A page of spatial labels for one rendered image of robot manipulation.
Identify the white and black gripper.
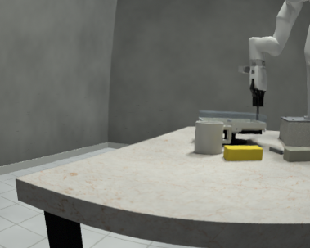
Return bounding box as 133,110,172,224
249,65,267,107

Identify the white mug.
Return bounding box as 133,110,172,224
195,121,232,155

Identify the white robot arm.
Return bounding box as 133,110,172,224
238,0,310,119

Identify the yellow rectangular block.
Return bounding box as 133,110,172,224
223,146,263,161

